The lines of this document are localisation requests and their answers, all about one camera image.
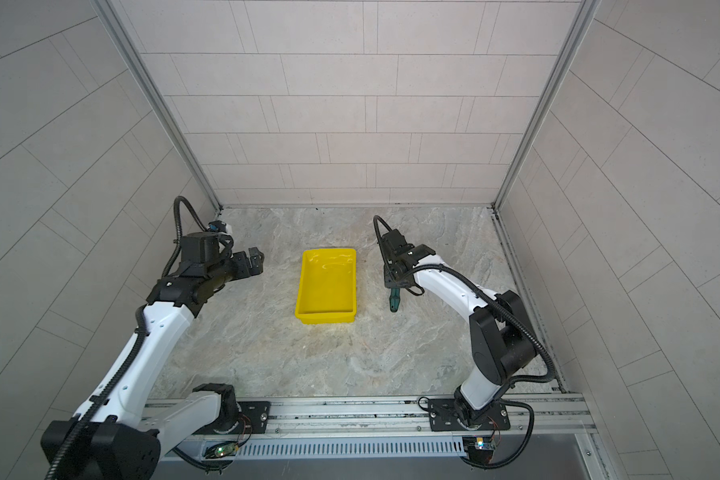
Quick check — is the green handled screwdriver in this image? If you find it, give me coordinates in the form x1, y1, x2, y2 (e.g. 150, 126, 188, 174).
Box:
389, 288, 401, 313

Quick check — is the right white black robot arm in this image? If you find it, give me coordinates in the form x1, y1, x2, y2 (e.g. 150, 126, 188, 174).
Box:
374, 217, 557, 429

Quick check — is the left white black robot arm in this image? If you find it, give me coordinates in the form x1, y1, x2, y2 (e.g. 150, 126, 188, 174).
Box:
40, 248, 264, 479

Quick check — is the yellow plastic bin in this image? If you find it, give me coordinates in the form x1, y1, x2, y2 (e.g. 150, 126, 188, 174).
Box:
294, 248, 357, 325

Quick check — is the left small circuit board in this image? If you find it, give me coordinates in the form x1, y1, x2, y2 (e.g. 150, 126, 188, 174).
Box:
204, 442, 239, 460

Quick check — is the small circuit board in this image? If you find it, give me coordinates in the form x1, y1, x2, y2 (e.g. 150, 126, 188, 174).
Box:
204, 442, 239, 460
462, 437, 496, 468

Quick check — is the white ventilation grille strip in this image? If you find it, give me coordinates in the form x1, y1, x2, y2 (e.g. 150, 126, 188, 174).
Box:
232, 436, 466, 461

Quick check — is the right small circuit board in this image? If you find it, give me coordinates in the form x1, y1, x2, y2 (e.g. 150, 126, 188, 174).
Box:
462, 437, 496, 468

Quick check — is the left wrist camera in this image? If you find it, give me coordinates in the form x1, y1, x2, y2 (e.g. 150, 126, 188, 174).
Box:
208, 220, 232, 236

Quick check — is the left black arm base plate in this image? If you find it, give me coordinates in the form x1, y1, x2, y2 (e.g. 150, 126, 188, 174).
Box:
213, 400, 271, 436

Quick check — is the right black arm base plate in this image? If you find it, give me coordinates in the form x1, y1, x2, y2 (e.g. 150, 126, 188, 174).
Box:
417, 397, 511, 432

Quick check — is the left black base cable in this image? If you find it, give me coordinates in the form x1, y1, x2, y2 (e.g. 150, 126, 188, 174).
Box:
170, 413, 254, 474

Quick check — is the black base cable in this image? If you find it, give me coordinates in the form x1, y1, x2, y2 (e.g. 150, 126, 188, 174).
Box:
460, 400, 536, 471
170, 413, 254, 474

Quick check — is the aluminium mounting rail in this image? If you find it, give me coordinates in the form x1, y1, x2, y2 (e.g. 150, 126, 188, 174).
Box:
239, 393, 596, 439

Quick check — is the right black base cable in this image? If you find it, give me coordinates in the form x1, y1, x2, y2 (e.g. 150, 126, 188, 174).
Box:
460, 400, 536, 471

